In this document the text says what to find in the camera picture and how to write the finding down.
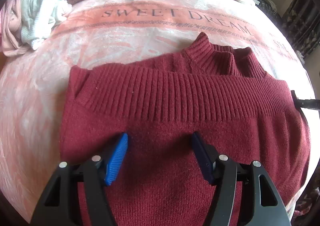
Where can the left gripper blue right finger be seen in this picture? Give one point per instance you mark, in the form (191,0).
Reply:
(261,203)

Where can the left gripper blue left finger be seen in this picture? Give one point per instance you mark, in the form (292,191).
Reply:
(59,203)

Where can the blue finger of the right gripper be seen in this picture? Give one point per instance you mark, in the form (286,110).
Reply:
(313,104)

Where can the dark red knit sweater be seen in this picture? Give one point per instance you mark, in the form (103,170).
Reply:
(220,92)

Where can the dark floral curtain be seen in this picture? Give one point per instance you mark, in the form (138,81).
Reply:
(300,26)

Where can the pink garment pile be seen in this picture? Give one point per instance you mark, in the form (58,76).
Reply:
(11,26)

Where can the pink Sweet Dream blanket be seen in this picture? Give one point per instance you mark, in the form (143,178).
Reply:
(97,32)

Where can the light blue ribbed garment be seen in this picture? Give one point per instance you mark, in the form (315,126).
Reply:
(39,17)

